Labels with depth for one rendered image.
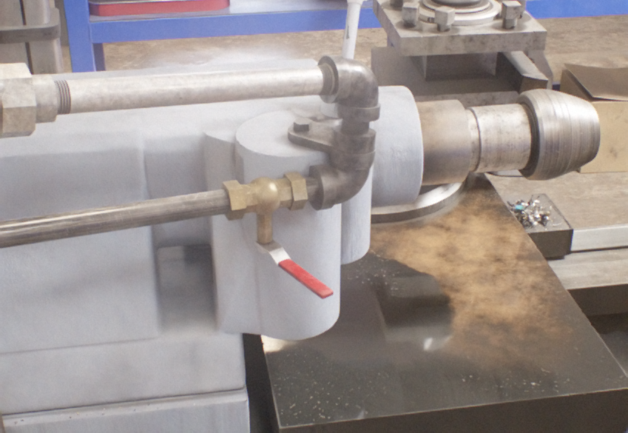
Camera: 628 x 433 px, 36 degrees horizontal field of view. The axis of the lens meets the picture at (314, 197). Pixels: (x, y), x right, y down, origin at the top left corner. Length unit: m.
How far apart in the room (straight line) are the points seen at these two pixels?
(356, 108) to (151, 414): 0.32
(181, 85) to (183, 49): 3.75
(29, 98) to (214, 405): 0.35
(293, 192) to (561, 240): 0.59
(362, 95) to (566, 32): 4.05
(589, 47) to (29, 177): 3.91
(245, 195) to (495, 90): 0.48
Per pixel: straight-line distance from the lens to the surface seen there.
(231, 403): 0.84
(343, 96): 0.70
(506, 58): 1.15
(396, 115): 0.86
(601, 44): 4.62
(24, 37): 1.66
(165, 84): 0.64
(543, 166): 0.92
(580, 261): 1.26
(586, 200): 3.20
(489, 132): 0.90
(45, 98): 0.61
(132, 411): 0.84
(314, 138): 0.74
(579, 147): 0.93
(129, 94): 0.63
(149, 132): 0.80
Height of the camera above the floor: 1.48
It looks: 29 degrees down
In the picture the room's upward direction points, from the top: straight up
